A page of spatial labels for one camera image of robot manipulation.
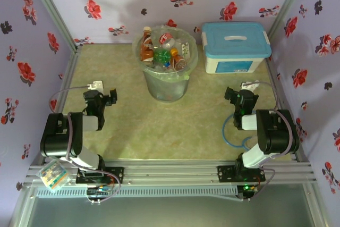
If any white storage box blue lid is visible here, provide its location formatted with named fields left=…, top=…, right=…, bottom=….
left=200, top=21, right=273, bottom=75

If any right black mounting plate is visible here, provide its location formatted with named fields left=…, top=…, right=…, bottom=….
left=217, top=165, right=266, bottom=182

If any aluminium frame post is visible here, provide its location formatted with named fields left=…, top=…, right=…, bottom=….
left=267, top=0, right=312, bottom=39
left=23, top=0, right=79, bottom=52

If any clear plastic parts box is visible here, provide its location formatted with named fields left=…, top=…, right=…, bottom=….
left=39, top=159, right=70, bottom=191

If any brown tea plastic bottle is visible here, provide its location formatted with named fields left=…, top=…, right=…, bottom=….
left=169, top=48, right=188, bottom=70

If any green circuit board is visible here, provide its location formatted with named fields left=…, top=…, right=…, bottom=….
left=86, top=187, right=112, bottom=196

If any blue plastic tube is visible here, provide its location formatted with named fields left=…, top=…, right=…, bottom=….
left=222, top=114, right=256, bottom=149

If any brown coffee plastic bottle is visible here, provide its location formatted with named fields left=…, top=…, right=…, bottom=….
left=140, top=26, right=155, bottom=63

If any grey slotted cable duct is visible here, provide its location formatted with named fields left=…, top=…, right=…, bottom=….
left=36, top=184, right=239, bottom=198

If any black controller with green light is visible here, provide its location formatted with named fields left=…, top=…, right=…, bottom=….
left=237, top=184, right=260, bottom=201

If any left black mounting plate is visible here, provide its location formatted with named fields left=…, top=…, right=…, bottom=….
left=75, top=166, right=125, bottom=185

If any left aluminium frame post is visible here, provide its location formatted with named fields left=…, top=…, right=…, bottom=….
left=23, top=0, right=79, bottom=52

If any green plastic bottle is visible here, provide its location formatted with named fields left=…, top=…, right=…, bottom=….
left=154, top=48, right=171, bottom=63

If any clear bottle red cola label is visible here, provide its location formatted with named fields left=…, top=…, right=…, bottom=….
left=158, top=32, right=176, bottom=49

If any right aluminium frame post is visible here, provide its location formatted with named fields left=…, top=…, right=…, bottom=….
left=267, top=0, right=312, bottom=39

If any clear plastic waste bin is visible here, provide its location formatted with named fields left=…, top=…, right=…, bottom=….
left=132, top=24, right=199, bottom=103

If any black mounting plate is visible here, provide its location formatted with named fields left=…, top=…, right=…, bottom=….
left=75, top=166, right=125, bottom=185
left=217, top=165, right=266, bottom=182

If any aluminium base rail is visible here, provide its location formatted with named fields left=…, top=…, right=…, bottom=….
left=23, top=159, right=318, bottom=185

